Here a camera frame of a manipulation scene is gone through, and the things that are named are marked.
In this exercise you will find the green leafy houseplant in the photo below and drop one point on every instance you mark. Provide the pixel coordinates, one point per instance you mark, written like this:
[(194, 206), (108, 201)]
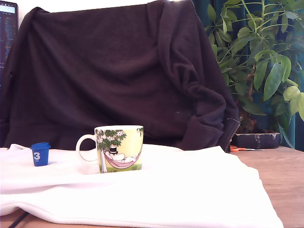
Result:
[(273, 80)]

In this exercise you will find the blue coffee capsule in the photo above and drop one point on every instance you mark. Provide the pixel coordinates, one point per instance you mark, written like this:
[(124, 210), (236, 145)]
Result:
[(40, 156)]

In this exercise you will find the dark blue planter box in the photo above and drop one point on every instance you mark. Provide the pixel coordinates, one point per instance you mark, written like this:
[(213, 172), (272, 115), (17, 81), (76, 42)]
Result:
[(256, 141)]

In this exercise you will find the dark computer monitor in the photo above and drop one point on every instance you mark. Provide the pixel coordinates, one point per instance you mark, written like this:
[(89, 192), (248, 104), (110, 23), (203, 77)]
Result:
[(7, 35)]

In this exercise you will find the white cloth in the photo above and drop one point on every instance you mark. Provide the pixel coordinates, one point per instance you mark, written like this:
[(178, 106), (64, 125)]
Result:
[(166, 190)]

